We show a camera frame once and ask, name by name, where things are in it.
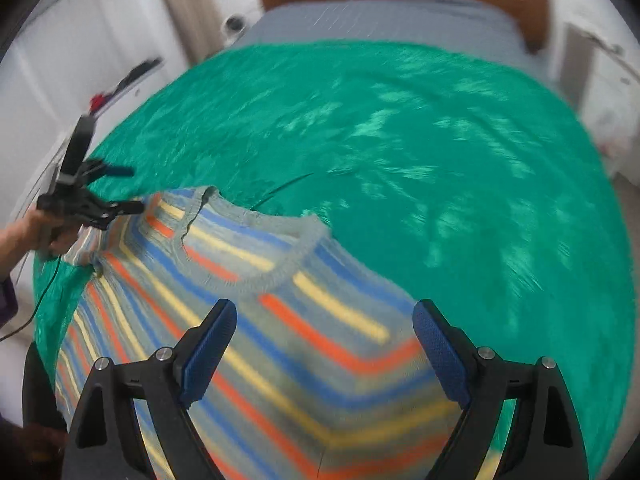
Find grey bed sheet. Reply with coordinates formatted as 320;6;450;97
240;0;551;82

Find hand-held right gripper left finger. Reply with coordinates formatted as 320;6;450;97
62;298;238;480

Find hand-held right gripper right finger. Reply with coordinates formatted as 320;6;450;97
412;298;589;480

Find brown wooden headboard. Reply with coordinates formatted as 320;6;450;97
256;0;549;54

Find black and red wall items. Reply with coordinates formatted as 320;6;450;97
87;57;164;114

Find person's left hand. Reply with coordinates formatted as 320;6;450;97
21;208;85;262

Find striped knit sweater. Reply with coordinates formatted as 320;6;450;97
52;186;502;480

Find beige curtain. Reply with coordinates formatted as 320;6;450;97
150;0;224;67

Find green blanket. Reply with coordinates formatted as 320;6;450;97
31;40;629;480

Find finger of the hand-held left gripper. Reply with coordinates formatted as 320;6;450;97
106;200;146;217
92;159;136;178

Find white shelf unit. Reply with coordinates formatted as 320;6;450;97
562;22;640;173

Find thin black thread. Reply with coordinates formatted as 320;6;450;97
249;172;316;209

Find small round white device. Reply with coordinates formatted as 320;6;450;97
222;12;247;37

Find person's left forearm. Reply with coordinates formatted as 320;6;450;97
0;225;32;322

